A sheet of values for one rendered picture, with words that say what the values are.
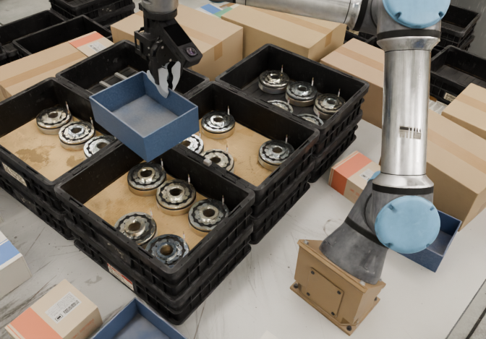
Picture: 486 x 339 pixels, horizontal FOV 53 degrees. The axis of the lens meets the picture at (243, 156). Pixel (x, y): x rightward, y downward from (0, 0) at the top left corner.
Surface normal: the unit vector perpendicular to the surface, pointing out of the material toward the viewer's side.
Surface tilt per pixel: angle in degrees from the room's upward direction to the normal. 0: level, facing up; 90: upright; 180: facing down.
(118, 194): 0
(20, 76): 0
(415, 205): 61
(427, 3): 46
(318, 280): 90
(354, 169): 0
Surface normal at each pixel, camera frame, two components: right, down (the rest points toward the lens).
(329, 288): -0.69, 0.48
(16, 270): 0.74, 0.47
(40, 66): 0.02, -0.73
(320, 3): -0.10, 0.39
